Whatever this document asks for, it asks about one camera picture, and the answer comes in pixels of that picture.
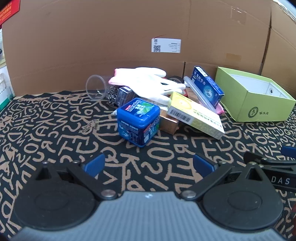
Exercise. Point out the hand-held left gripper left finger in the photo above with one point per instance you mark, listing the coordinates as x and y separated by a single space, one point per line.
95 165

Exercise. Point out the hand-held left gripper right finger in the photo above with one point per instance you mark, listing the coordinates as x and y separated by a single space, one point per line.
203 165

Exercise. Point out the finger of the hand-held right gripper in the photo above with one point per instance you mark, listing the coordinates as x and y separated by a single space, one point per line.
266 160
289 151

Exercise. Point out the green cardboard box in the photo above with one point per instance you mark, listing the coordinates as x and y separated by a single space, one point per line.
266 109

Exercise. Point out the yellow white medicine box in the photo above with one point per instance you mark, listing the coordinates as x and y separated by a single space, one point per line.
192 113

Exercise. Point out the copper brown box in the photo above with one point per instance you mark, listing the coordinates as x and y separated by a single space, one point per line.
167 122

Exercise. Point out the blue mint box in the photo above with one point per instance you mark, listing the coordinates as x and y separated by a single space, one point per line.
136 122

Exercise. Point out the steel wool scrubber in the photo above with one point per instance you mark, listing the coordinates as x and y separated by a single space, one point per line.
112 95

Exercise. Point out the clear plastic case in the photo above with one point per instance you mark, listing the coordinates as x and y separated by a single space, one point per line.
196 93

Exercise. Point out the small grey box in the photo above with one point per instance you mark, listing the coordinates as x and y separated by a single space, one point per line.
124 95

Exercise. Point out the clear plastic cup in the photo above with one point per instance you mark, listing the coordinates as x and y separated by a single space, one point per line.
94 86

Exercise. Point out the blue medicine box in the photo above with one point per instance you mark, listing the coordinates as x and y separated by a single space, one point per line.
205 85

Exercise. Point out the black tape roll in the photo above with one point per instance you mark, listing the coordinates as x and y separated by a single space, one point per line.
177 79

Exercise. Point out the black patterned mat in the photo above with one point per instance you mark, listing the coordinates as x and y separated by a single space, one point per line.
57 139

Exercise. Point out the pink packet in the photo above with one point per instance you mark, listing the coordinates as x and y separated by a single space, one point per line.
219 109

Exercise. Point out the brown paper packet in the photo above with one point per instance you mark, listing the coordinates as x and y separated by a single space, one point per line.
191 94

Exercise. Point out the white plastic container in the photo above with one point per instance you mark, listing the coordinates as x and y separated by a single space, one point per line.
5 90

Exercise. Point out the white shipping label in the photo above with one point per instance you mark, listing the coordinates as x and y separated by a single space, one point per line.
166 45

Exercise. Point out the large brown cardboard box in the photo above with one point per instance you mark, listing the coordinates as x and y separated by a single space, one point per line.
92 34

